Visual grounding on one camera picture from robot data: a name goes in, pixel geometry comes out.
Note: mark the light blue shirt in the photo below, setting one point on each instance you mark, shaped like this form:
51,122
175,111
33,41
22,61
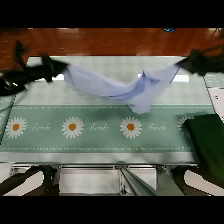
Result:
100,85

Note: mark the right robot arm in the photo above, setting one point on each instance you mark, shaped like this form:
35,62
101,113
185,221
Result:
201,63

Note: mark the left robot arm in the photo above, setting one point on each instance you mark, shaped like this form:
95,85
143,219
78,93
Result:
31,74

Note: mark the small blue object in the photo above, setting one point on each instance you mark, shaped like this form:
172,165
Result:
169,30

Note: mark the white flat object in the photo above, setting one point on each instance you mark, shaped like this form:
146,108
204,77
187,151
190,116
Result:
218,101

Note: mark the silver frame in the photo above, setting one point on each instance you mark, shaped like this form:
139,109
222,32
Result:
100,181

